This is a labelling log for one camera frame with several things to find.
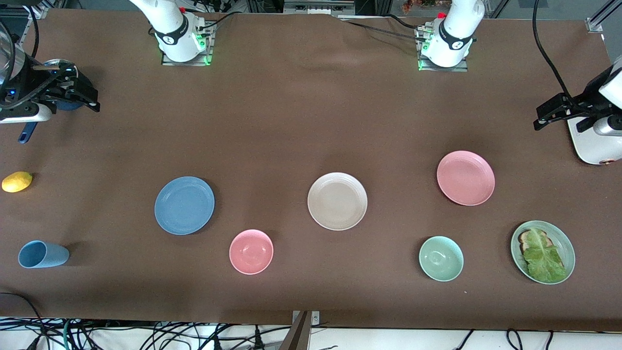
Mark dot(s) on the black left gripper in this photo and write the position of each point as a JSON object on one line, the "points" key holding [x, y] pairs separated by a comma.
{"points": [[581, 108]]}

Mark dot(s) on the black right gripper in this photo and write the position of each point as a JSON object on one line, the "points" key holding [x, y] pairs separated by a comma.
{"points": [[44, 89]]}

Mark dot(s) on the pink plate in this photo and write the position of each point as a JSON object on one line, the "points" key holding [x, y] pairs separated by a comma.
{"points": [[465, 178]]}

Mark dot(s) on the blue plate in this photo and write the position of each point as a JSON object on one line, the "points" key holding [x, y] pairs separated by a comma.
{"points": [[184, 205]]}

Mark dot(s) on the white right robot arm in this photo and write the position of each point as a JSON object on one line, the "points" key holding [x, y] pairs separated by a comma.
{"points": [[170, 24]]}

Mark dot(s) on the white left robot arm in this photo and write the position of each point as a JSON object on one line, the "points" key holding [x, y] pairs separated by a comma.
{"points": [[457, 29]]}

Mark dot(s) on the blue saucepan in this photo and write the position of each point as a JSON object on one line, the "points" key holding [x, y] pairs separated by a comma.
{"points": [[28, 133]]}

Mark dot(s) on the yellow lemon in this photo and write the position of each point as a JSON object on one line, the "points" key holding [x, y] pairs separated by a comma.
{"points": [[17, 182]]}

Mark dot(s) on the toast slice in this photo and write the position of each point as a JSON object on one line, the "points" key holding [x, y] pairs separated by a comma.
{"points": [[523, 238]]}

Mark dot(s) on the mint green plate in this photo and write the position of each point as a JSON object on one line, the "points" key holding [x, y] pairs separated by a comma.
{"points": [[568, 253]]}

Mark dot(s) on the green lettuce leaf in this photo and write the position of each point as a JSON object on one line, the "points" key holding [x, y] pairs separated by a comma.
{"points": [[544, 260]]}

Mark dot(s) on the blue cup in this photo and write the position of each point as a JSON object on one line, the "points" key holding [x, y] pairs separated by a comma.
{"points": [[43, 254]]}

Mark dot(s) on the mint green bowl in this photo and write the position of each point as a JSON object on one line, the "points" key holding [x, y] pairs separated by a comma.
{"points": [[441, 258]]}

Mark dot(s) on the brown table cloth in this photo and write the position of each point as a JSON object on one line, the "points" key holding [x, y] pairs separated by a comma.
{"points": [[301, 121]]}

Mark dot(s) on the beige plate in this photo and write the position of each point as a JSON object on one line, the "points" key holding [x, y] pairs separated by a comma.
{"points": [[337, 201]]}

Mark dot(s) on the pink bowl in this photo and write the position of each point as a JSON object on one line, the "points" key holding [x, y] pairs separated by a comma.
{"points": [[251, 252]]}

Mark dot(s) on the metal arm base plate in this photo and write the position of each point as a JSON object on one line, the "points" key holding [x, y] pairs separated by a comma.
{"points": [[206, 48], [442, 69]]}

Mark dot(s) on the aluminium frame beam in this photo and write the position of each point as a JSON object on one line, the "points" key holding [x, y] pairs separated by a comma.
{"points": [[316, 7]]}

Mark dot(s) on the metal post bracket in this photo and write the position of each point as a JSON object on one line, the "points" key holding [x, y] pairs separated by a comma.
{"points": [[316, 318]]}

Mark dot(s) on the dark camera post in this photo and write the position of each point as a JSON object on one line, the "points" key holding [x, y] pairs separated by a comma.
{"points": [[296, 338]]}

